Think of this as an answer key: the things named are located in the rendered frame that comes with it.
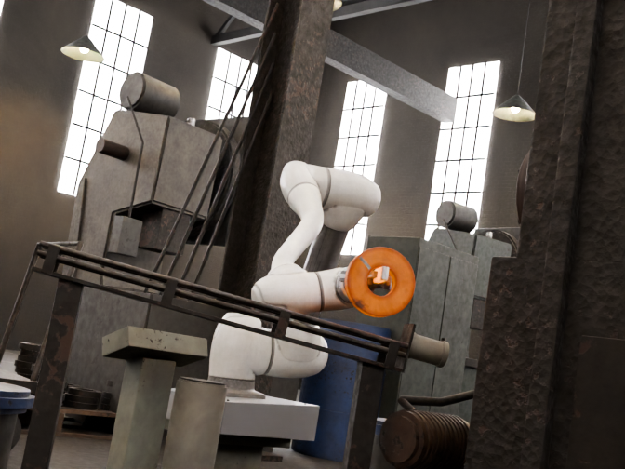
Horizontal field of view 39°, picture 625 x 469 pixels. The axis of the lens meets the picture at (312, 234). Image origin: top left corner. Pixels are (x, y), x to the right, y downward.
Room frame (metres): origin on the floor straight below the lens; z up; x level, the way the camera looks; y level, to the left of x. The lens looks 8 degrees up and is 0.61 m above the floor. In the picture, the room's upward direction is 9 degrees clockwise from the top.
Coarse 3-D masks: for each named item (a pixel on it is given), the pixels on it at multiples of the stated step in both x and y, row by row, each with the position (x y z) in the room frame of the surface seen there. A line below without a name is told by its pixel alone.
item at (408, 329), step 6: (408, 324) 1.96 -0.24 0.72; (414, 324) 1.93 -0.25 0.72; (408, 330) 1.95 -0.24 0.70; (414, 330) 1.93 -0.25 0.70; (402, 336) 1.99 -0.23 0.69; (408, 336) 1.94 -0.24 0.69; (408, 342) 1.93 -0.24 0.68; (402, 348) 1.97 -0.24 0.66; (408, 348) 1.93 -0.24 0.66; (408, 354) 1.93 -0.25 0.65; (396, 360) 1.98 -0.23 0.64; (402, 360) 1.94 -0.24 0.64; (396, 366) 1.97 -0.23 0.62; (402, 366) 1.93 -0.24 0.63
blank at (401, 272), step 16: (368, 256) 1.93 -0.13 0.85; (384, 256) 1.94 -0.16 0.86; (400, 256) 1.94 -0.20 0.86; (352, 272) 1.93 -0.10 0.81; (368, 272) 1.93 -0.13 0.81; (400, 272) 1.94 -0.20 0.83; (352, 288) 1.92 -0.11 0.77; (368, 288) 1.93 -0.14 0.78; (400, 288) 1.94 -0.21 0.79; (352, 304) 1.95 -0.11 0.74; (368, 304) 1.93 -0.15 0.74; (384, 304) 1.93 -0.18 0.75; (400, 304) 1.94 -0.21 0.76
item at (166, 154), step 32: (128, 96) 7.61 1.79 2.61; (160, 96) 7.63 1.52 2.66; (128, 128) 7.46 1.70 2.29; (160, 128) 7.19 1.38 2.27; (192, 128) 7.34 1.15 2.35; (224, 128) 7.89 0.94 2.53; (96, 160) 7.70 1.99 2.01; (128, 160) 7.41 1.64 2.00; (160, 160) 7.17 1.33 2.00; (192, 160) 7.40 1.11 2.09; (224, 160) 7.74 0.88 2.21; (96, 192) 7.64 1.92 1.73; (128, 192) 7.35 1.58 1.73; (160, 192) 7.20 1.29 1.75; (224, 192) 7.71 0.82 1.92; (96, 224) 7.58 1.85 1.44; (128, 224) 7.07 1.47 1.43; (160, 224) 7.31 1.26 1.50; (224, 224) 7.88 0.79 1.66; (128, 256) 7.18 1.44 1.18; (128, 288) 7.07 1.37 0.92
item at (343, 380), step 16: (336, 320) 5.76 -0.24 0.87; (352, 336) 5.72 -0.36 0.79; (384, 336) 5.79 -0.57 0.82; (352, 352) 5.72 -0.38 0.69; (368, 352) 5.74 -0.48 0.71; (336, 368) 5.73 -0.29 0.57; (352, 368) 5.72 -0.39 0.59; (304, 384) 5.90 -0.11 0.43; (320, 384) 5.77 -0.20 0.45; (336, 384) 5.73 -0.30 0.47; (352, 384) 5.72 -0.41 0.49; (304, 400) 5.87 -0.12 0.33; (320, 400) 5.76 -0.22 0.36; (336, 400) 5.72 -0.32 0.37; (320, 416) 5.75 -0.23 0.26; (336, 416) 5.72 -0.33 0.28; (320, 432) 5.75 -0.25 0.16; (336, 432) 5.72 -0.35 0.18; (304, 448) 5.81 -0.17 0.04; (320, 448) 5.74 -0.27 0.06; (336, 448) 5.72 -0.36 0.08
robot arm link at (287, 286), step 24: (312, 192) 2.57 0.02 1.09; (312, 216) 2.48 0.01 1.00; (288, 240) 2.39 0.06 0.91; (312, 240) 2.46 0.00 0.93; (288, 264) 2.26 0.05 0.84; (264, 288) 2.19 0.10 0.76; (288, 288) 2.19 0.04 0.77; (312, 288) 2.20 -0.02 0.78; (264, 312) 2.21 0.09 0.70; (312, 312) 2.24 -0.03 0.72
